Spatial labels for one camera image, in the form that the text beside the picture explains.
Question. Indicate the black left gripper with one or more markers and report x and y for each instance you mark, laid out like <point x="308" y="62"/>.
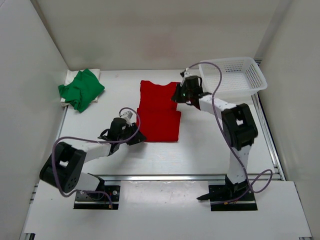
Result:
<point x="139" y="137"/>

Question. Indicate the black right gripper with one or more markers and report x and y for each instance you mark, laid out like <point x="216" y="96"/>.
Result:
<point x="176" y="98"/>

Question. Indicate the red t shirt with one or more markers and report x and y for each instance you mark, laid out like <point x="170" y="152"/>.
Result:
<point x="159" y="118"/>

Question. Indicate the green t shirt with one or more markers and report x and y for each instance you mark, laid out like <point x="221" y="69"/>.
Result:
<point x="81" y="90"/>

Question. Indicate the white t shirt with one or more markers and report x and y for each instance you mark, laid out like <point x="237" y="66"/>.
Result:
<point x="85" y="82"/>

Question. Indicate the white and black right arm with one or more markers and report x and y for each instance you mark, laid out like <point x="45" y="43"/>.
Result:
<point x="238" y="130"/>

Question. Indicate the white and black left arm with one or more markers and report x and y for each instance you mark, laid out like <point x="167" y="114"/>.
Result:
<point x="63" y="168"/>

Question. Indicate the white plastic basket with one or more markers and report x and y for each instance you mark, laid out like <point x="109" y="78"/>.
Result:
<point x="235" y="77"/>

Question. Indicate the white front cover board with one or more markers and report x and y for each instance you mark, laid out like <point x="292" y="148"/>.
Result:
<point x="154" y="210"/>

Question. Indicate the aluminium left table rail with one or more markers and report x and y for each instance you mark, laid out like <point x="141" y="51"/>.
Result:
<point x="60" y="135"/>

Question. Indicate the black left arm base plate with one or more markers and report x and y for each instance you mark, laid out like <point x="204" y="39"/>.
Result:
<point x="99" y="201"/>

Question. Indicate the aluminium right table rail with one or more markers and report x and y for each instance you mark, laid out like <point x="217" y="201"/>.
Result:
<point x="268" y="137"/>

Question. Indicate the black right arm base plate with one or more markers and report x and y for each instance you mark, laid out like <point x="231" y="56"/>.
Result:
<point x="230" y="200"/>

